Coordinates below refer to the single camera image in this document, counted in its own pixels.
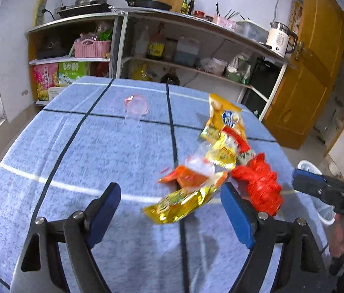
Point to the yellow label sauce bottle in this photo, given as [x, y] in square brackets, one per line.
[156, 47]

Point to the crumpled clear plastic bag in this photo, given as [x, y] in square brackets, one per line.
[213, 65]

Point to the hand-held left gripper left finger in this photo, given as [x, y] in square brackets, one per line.
[105, 216]

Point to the clear plastic storage box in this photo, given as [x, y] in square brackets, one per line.
[252, 32]

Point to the translucent blue container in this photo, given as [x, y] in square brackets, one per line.
[185, 52]

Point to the dark oil bottle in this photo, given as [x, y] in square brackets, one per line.
[170, 78]

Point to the small shelf unit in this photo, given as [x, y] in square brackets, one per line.
[68, 24]

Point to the clear yellow noodle wrapper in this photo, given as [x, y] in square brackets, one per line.
[220, 151]

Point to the pink plastic basket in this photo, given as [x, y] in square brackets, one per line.
[92, 48]

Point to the pink chopstick holder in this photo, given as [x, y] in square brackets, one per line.
[225, 23]

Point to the yellow snack packet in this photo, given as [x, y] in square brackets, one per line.
[225, 119]

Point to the orange and yellow snack wrapper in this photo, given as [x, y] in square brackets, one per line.
[187, 195]

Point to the wooden door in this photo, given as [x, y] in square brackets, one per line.
[312, 67]

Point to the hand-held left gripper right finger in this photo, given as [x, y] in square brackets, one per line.
[237, 216]

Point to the yellow power strip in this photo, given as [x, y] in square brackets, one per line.
[40, 10]

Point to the yellow bag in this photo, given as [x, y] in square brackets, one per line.
[141, 72]

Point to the white plastic jug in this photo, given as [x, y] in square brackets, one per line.
[141, 44]

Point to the wall calendar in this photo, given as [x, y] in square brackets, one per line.
[297, 12]

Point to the black induction cooker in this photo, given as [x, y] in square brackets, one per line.
[83, 9]

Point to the long shelf unit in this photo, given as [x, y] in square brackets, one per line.
[205, 39]

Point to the white plastic bag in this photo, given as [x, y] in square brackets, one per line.
[236, 65]

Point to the black cabinet appliance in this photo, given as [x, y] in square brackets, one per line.
[265, 82]

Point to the white plastic bin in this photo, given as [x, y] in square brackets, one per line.
[326, 213]

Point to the white electric kettle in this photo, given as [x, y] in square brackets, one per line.
[278, 39]

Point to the green cardboard box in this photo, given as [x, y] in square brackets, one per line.
[73, 74]

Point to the pink clear plastic cup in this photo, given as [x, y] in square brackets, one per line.
[136, 106]

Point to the red lid jar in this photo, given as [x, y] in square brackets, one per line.
[199, 13]

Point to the dark pot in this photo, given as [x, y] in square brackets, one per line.
[51, 47]

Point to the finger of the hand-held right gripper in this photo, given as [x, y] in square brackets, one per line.
[306, 179]

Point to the pink cardboard box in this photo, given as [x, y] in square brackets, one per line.
[45, 81]

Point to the red plastic bag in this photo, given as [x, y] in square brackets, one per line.
[260, 186]

